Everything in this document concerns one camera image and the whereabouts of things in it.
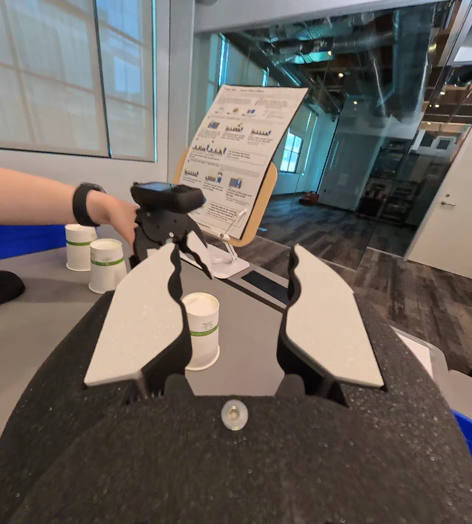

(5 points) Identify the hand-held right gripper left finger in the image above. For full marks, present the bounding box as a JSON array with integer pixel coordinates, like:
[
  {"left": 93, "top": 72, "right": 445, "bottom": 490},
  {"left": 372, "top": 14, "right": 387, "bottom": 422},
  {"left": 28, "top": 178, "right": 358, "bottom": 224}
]
[{"left": 84, "top": 242, "right": 192, "bottom": 401}]

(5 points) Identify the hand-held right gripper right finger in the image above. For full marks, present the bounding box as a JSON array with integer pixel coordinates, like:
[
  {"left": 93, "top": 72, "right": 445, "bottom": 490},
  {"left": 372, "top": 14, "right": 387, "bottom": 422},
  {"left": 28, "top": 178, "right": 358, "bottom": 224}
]
[{"left": 277, "top": 244, "right": 385, "bottom": 400}]

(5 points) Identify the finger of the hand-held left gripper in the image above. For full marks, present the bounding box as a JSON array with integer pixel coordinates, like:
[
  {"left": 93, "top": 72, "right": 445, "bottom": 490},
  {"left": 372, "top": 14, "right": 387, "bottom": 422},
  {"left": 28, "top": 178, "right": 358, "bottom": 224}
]
[{"left": 178, "top": 228, "right": 215, "bottom": 280}]

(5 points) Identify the white paper cup green band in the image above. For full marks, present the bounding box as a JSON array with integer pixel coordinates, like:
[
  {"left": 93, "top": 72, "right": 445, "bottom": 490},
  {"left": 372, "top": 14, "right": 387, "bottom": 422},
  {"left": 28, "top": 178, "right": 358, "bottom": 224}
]
[
  {"left": 65, "top": 224, "right": 97, "bottom": 272},
  {"left": 181, "top": 292, "right": 220, "bottom": 371},
  {"left": 88, "top": 239, "right": 128, "bottom": 294}
]

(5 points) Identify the person's left forearm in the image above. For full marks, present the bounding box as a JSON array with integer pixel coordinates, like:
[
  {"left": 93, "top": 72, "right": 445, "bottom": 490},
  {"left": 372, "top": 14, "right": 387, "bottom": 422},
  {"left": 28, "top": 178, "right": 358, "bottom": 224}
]
[{"left": 0, "top": 164, "right": 77, "bottom": 227}]

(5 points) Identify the person's left hand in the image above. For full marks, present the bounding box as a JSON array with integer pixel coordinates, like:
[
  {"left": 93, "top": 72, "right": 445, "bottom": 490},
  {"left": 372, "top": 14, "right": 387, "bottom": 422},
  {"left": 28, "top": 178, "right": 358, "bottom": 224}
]
[{"left": 96, "top": 192, "right": 140, "bottom": 247}]

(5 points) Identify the black wristband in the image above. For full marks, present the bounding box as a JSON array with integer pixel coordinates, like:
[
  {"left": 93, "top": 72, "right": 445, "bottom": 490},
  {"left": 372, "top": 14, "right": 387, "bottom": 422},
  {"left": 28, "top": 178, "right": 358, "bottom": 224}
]
[{"left": 72, "top": 183, "right": 107, "bottom": 227}]

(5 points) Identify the wooden board document stand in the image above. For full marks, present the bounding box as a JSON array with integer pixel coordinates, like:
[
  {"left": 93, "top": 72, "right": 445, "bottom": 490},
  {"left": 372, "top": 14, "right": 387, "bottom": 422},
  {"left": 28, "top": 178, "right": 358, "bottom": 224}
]
[{"left": 172, "top": 85, "right": 310, "bottom": 280}]

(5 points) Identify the laminated paper sheet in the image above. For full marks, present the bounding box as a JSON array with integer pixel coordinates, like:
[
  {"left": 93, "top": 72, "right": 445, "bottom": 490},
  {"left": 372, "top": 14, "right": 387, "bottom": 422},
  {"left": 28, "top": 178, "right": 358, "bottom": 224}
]
[{"left": 392, "top": 327, "right": 442, "bottom": 378}]

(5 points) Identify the printed instruction sheet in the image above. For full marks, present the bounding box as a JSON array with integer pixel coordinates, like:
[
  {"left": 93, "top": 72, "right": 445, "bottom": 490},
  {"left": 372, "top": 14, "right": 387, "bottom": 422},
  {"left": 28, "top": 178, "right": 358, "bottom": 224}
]
[{"left": 181, "top": 85, "right": 309, "bottom": 240}]

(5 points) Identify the white door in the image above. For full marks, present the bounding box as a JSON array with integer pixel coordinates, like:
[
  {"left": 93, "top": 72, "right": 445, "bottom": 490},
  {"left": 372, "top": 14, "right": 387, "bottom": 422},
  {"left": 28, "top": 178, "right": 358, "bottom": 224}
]
[{"left": 406, "top": 74, "right": 472, "bottom": 284}]

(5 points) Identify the white framed glass window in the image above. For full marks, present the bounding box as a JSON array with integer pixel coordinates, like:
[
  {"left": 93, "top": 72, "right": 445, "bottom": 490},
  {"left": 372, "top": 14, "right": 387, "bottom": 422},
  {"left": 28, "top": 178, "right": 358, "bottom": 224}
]
[{"left": 0, "top": 0, "right": 157, "bottom": 162}]

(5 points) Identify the black desk cable flap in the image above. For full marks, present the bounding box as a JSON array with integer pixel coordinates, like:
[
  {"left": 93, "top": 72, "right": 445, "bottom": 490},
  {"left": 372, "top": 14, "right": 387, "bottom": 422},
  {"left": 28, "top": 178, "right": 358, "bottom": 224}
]
[{"left": 242, "top": 270, "right": 291, "bottom": 305}]

